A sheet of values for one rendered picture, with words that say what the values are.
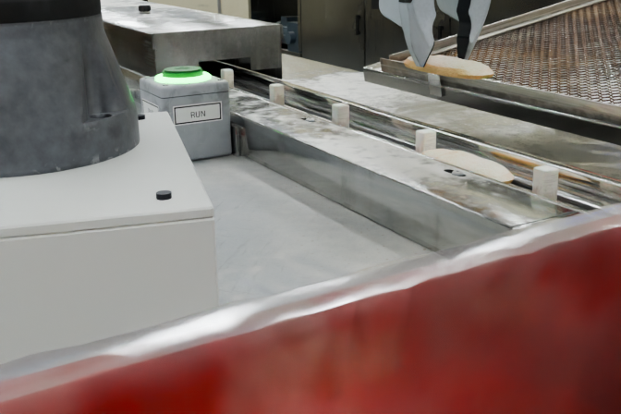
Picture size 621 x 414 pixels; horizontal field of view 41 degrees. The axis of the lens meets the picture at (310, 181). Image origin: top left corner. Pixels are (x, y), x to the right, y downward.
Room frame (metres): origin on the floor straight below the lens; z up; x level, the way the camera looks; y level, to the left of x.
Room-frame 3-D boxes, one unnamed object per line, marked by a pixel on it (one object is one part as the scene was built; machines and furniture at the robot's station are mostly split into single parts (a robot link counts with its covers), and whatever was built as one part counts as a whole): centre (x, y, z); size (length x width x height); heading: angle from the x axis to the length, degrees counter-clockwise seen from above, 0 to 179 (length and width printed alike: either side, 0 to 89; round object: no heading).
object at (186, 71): (0.82, 0.12, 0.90); 0.04 x 0.04 x 0.02
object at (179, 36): (1.61, 0.41, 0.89); 1.25 x 0.18 x 0.09; 29
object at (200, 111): (0.82, 0.12, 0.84); 0.08 x 0.08 x 0.11; 29
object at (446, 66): (0.67, -0.11, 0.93); 0.10 x 0.04 x 0.01; 29
